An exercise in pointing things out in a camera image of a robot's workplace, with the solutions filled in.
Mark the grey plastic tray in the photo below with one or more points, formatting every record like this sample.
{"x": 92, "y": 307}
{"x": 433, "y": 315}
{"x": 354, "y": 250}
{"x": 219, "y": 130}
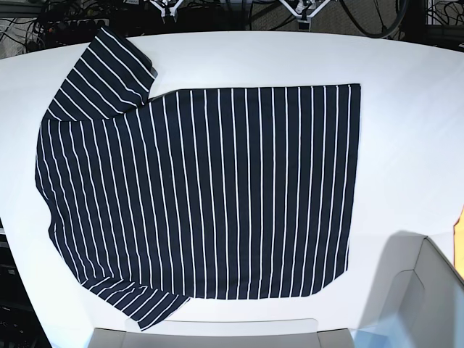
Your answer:
{"x": 274, "y": 333}

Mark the orange object at edge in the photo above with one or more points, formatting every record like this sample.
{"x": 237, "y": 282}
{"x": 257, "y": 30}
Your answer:
{"x": 458, "y": 242}

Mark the white storage bin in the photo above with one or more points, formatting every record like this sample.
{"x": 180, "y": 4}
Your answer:
{"x": 416, "y": 299}

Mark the navy white striped T-shirt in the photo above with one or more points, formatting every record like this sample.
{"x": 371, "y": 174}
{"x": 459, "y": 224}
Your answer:
{"x": 216, "y": 193}

